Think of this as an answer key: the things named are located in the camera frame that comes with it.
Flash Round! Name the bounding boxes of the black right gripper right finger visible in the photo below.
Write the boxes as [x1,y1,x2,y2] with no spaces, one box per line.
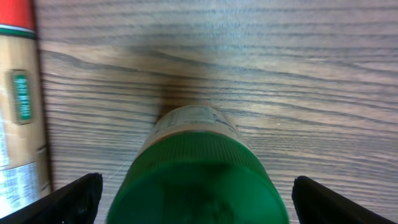
[292,176,394,224]

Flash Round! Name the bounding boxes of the orange spaghetti packet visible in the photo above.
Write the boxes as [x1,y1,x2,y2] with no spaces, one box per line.
[1,0,51,217]

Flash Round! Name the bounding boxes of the green lidded jar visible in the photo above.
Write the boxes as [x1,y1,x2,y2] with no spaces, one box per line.
[106,105,289,223]

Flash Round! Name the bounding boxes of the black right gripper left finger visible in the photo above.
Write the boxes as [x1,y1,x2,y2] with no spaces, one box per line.
[1,173,103,224]

